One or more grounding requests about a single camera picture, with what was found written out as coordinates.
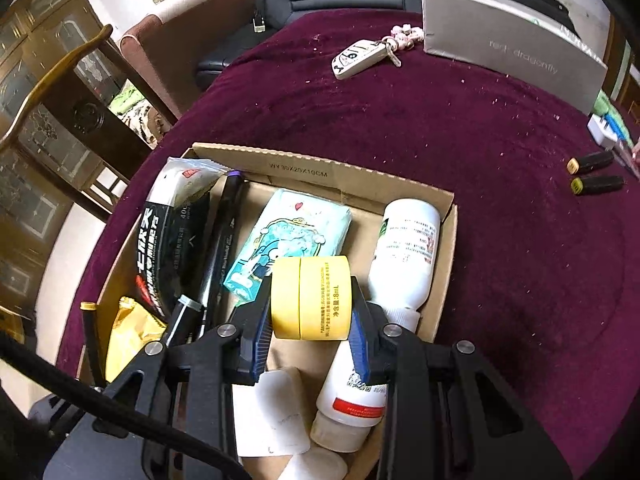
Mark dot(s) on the cardboard box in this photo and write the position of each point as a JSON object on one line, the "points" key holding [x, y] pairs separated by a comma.
{"points": [[366, 192]]}

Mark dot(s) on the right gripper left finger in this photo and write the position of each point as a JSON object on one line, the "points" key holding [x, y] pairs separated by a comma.
{"points": [[234, 353]]}

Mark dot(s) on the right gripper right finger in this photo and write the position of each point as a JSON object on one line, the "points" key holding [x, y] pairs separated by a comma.
{"points": [[385, 353]]}

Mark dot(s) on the yellow foil snack packet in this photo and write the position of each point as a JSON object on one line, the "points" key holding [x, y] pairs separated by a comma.
{"points": [[132, 329]]}

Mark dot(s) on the wooden cabinet glass doors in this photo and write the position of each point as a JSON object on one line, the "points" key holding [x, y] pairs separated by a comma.
{"points": [[35, 34]]}

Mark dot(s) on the wooden chair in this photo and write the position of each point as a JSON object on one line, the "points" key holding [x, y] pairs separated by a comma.
{"points": [[86, 118]]}

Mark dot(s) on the maroon armchair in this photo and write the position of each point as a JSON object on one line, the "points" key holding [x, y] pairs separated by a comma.
{"points": [[165, 46]]}

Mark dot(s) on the toothpaste tube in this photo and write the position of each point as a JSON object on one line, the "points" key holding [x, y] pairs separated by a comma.
{"points": [[619, 145]]}

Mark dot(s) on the grey rectangular box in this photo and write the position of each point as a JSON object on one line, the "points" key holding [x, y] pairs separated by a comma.
{"points": [[509, 38]]}

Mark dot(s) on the small white charger box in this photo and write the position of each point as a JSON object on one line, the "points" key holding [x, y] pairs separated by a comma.
{"points": [[604, 131]]}

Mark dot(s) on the green cloth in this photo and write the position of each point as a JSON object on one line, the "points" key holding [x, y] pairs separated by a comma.
{"points": [[603, 106]]}

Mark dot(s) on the white power adapter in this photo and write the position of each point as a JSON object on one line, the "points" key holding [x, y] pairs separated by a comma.
{"points": [[272, 417]]}

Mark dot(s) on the white car key fob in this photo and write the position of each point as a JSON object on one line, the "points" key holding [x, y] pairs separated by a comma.
{"points": [[366, 53]]}

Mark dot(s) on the black marker purple cap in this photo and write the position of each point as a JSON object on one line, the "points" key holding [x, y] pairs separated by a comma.
{"points": [[218, 248]]}

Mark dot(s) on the black marker pen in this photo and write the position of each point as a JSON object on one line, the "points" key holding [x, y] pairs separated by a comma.
{"points": [[92, 343], [589, 163], [596, 185]]}

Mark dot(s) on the white pill bottle red band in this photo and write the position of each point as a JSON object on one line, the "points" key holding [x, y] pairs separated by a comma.
{"points": [[347, 409]]}

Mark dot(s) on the black snack packet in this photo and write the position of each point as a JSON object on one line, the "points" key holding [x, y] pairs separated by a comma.
{"points": [[171, 230]]}

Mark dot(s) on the black marker pen upper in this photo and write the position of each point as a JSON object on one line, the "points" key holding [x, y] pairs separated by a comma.
{"points": [[589, 163]]}

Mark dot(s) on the blue tissue pack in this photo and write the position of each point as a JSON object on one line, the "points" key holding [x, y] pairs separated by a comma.
{"points": [[292, 224]]}

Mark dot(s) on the black marker pen lower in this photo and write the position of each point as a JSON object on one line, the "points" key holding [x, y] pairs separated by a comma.
{"points": [[596, 185]]}

